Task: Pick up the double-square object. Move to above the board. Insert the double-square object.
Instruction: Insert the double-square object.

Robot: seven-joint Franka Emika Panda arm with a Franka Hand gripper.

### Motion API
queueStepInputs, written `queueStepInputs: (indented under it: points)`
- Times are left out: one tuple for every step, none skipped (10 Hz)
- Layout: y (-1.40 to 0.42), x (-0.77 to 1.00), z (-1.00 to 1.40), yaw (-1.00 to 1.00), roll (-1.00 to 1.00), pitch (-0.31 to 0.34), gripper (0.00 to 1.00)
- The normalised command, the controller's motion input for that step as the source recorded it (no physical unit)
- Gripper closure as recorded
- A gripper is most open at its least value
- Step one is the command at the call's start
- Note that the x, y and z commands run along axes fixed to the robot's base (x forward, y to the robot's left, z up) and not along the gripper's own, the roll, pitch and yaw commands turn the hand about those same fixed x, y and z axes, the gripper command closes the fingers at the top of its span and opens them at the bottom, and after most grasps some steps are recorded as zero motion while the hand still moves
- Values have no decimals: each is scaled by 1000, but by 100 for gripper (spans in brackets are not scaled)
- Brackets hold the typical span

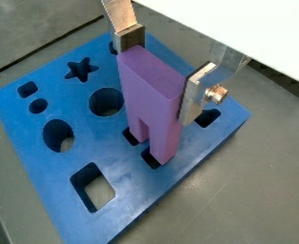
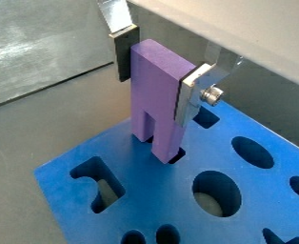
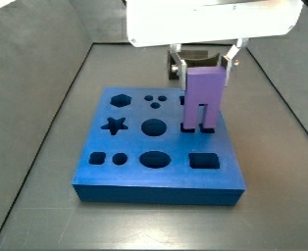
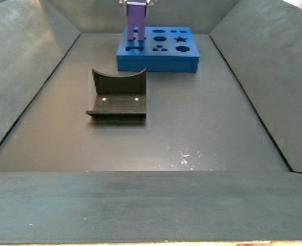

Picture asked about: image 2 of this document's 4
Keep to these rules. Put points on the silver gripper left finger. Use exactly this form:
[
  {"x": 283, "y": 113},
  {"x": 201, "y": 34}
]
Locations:
[{"x": 124, "y": 33}]

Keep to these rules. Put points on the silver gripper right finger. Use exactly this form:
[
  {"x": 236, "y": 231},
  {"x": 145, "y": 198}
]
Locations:
[{"x": 197, "y": 84}]

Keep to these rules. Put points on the purple double-square peg block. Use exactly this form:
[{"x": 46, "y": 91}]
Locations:
[{"x": 156, "y": 70}]

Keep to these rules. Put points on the blue foam shape board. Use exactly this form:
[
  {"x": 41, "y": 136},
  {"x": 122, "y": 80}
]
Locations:
[{"x": 228, "y": 193}]

